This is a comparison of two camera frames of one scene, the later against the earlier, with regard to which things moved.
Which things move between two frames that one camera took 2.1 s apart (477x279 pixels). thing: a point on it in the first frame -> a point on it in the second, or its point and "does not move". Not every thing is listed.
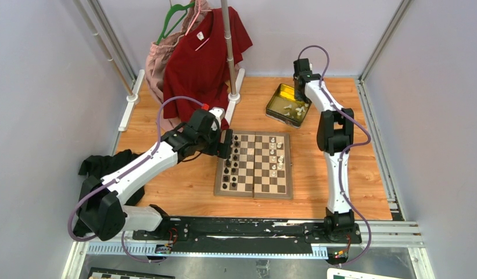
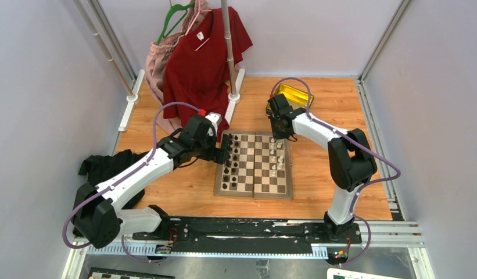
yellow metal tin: (283, 106) does not move
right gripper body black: (298, 93) -> (278, 132)
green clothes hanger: (174, 7) does not move
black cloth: (99, 167) does not move
